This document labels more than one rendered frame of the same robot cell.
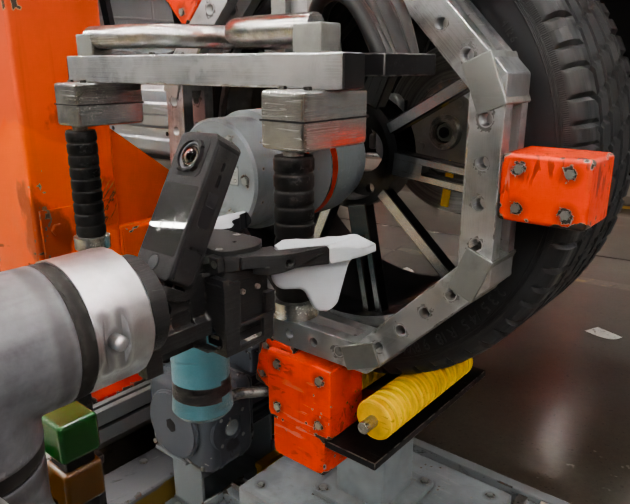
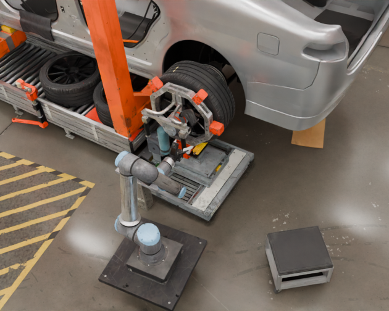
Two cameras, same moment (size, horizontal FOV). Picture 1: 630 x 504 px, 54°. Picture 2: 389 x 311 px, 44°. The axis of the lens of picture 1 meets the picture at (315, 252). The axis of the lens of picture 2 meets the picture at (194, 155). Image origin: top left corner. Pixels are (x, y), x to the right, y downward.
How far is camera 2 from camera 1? 3.10 m
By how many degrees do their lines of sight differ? 30
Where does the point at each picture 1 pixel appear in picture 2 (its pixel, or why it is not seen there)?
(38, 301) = (167, 165)
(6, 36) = (118, 94)
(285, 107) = (181, 134)
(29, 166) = (123, 112)
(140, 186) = (139, 102)
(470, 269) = (207, 137)
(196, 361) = (165, 147)
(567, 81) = (217, 113)
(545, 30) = (213, 107)
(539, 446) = (240, 130)
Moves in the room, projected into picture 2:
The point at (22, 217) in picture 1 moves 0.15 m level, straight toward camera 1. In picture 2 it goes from (121, 120) to (130, 129)
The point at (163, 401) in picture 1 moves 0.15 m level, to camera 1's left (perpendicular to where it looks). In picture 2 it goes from (151, 144) to (134, 146)
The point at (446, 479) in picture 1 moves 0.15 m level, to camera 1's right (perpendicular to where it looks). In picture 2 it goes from (212, 150) to (228, 149)
